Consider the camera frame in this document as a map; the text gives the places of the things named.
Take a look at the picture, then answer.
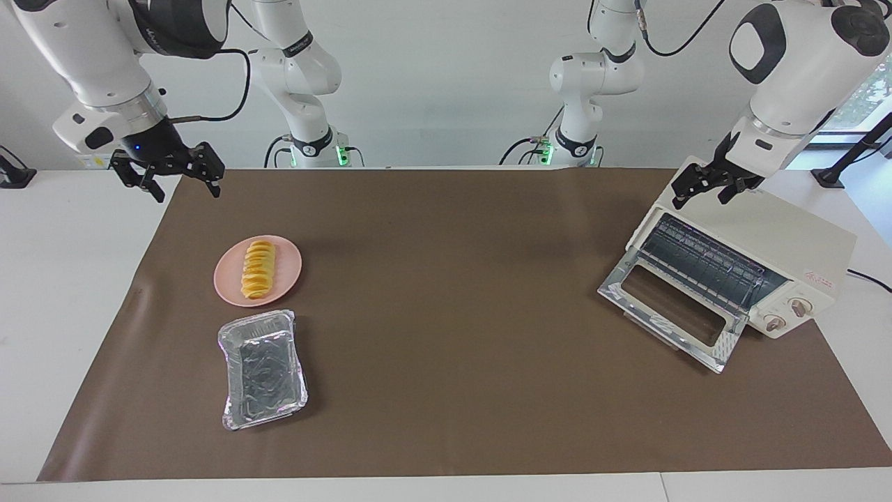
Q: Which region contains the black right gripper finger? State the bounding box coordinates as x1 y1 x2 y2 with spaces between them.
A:
195 142 227 199
139 171 169 204

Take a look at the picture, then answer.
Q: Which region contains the golden ridged bread loaf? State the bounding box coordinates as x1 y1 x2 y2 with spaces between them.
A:
240 240 277 301

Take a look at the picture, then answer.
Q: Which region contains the aluminium foil tray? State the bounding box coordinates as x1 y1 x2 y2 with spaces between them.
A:
217 310 309 432

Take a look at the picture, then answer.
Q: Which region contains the white toaster oven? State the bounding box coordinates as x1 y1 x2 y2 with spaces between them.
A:
626 155 858 340

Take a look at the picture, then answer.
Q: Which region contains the oven glass door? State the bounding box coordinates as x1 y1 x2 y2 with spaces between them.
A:
598 248 750 374

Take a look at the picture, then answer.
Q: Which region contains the pink round plate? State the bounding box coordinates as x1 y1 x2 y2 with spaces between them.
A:
213 235 303 307

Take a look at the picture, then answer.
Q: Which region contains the window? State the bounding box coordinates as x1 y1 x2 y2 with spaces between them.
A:
808 56 892 147

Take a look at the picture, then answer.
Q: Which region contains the brown table mat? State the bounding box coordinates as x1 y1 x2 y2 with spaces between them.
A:
37 167 892 482

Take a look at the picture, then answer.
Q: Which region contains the black base cable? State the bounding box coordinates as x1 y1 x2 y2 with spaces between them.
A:
498 106 567 167
263 135 293 169

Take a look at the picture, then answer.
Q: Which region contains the oven wire rack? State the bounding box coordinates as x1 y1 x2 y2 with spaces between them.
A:
638 211 790 316

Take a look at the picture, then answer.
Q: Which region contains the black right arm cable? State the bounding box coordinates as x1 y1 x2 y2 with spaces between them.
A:
171 47 252 125

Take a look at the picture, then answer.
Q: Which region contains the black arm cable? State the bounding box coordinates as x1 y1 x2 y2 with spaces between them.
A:
633 0 727 58
171 47 252 125

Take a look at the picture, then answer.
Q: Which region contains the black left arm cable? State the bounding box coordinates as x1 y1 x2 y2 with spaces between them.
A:
633 0 727 58

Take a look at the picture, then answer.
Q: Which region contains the black camera stand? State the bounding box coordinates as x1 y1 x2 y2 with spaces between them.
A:
810 112 892 189
0 145 38 189

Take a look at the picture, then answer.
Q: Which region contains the black oven power cable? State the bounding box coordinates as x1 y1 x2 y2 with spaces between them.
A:
847 268 892 294

